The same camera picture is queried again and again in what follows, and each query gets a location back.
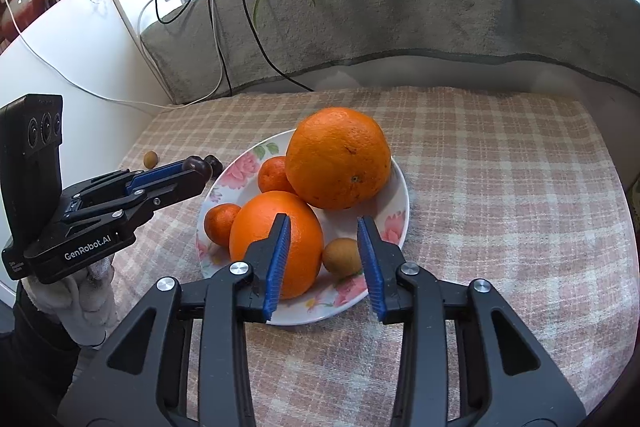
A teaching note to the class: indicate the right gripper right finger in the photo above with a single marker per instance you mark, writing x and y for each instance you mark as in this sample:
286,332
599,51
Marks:
467,359

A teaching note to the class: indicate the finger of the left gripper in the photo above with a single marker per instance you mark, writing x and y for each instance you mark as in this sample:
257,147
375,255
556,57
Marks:
142,180
182,186

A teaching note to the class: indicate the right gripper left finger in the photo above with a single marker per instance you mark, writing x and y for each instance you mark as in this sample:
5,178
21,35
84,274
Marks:
179,357

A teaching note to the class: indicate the brown longan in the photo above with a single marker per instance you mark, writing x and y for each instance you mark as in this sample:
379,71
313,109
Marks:
150,159
341,258

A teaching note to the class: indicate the tangerine with stem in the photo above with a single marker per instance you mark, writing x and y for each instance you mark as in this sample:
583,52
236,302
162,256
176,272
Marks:
218,223

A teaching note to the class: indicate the smooth large orange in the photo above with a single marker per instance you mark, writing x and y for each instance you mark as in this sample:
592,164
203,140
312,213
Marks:
300,250

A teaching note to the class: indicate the medium tangerine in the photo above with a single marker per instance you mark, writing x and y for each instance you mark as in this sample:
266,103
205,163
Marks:
272,176

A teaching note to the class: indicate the round large orange with stem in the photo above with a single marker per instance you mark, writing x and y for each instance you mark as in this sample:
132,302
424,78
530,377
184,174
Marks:
337,158

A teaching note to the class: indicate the dark cherry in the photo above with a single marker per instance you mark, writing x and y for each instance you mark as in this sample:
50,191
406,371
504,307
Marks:
215,165
199,165

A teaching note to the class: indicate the black sleeved left forearm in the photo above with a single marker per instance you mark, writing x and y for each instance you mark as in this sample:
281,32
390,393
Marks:
38,359

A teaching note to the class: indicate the white gloved left hand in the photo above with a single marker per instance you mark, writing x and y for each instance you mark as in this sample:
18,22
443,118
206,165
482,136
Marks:
83,303

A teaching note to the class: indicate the white cabinet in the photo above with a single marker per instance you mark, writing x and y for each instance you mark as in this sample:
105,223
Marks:
83,50

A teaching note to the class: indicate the grey blanket on sill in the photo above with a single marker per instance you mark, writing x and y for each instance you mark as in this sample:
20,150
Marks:
598,38

